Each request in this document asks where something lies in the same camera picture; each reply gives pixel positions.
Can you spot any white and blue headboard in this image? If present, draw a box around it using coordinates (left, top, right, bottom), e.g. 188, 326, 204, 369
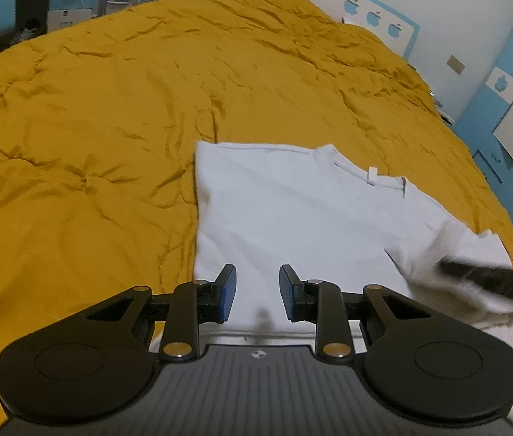
190, 0, 421, 61

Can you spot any white t-shirt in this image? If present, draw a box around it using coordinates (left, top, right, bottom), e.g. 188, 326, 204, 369
148, 141, 513, 432

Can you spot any mustard yellow blanket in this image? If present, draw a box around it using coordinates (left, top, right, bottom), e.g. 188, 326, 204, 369
0, 0, 513, 436

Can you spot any blue and white wardrobe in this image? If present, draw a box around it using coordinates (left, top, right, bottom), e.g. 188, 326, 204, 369
454, 0, 513, 246

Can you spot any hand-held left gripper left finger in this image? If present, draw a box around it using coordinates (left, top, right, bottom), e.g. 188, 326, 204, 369
77, 263, 238, 359

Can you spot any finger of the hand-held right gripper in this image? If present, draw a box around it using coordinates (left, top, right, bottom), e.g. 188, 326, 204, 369
440, 259, 513, 310

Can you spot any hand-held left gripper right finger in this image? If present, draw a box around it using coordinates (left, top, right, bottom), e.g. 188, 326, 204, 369
279, 263, 439, 359

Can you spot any white cardboard box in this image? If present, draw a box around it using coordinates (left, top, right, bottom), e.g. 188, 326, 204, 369
48, 7, 97, 33

